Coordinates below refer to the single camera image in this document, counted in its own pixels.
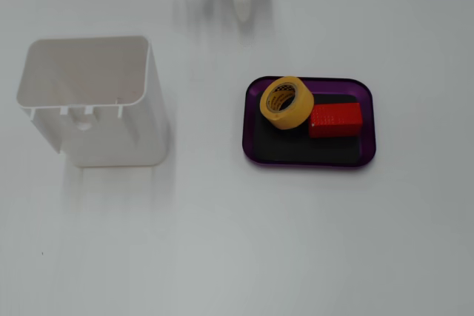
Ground yellow tape roll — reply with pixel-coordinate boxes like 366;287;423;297
258;75;316;131

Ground white plastic box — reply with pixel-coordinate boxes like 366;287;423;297
15;35;167;168

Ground purple metal tray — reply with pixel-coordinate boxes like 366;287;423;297
241;75;377;173

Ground black tray mat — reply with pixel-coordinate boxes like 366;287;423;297
253;90;362;164

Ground red studded block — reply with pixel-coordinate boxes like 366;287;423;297
308;102;363;139

